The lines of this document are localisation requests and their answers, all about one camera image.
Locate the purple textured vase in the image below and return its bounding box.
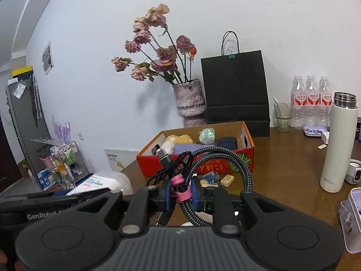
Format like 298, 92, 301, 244
172, 79, 208, 128

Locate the orange red cardboard box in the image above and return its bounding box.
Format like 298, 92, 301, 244
137, 121, 255, 177

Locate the white booklet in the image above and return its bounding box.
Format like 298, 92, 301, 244
104, 147, 139, 172

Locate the clear water bottle red label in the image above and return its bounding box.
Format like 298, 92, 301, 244
306, 75, 321, 128
292, 75, 308, 128
319, 75, 333, 128

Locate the clear spoon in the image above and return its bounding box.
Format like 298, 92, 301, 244
273, 97, 283, 117

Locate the wall picture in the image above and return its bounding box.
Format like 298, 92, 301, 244
42, 41, 54, 75

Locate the braided cable bundle pink tie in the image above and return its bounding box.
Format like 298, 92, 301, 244
145, 145, 254, 227

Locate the green iridescent bundle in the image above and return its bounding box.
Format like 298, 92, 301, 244
199, 128, 216, 145

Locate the yellow box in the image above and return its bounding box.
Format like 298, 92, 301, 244
13, 65, 34, 79

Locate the translucent plastic bag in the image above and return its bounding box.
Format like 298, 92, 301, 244
94, 170, 133, 196

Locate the navy pouch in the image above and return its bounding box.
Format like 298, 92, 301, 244
217, 137, 236, 149

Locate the pink cup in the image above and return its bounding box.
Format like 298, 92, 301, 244
39, 153, 56, 170

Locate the small white tray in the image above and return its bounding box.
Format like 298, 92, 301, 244
303, 126, 329, 138

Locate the white small device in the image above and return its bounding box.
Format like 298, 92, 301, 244
345, 159, 361, 184

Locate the purple cloth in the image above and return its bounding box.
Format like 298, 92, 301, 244
174, 143, 215, 154

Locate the blue yellow plush toy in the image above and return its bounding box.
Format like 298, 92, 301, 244
201, 172, 221, 187

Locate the blue white box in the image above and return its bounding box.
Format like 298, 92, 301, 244
36, 171, 57, 191

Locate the metal wire trolley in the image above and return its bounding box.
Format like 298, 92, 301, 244
49, 141, 87, 190

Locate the grey cabinet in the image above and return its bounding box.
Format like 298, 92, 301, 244
6, 73, 53, 176

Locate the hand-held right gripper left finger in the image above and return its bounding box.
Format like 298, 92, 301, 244
70, 179, 173, 237

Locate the dark wooden door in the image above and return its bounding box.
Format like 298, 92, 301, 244
0, 113, 26, 193

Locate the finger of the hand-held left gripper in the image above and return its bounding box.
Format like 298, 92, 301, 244
27, 187, 112, 203

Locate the black paper bag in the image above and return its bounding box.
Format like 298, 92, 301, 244
201, 31, 271, 138

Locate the dried pink rose bouquet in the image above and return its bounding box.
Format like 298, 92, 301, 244
111, 3, 197, 85

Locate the wooden desktop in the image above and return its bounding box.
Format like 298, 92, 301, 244
120, 127, 361, 271

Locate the yellow white plush toy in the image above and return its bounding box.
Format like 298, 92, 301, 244
161, 134, 194, 154

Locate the purple translucent decoration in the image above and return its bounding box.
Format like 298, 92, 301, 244
51, 115, 71, 145

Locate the purple printed tin box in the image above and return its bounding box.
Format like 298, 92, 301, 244
339, 188, 361, 254

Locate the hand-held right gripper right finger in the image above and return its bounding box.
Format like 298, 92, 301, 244
191, 178, 294, 237

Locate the white tissue pack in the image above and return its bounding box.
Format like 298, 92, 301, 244
67, 174, 122, 196

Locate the white thermos bottle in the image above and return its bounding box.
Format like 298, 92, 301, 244
319, 92, 359, 193

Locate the clear glass cup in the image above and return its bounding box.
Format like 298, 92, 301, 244
273, 102, 294, 132

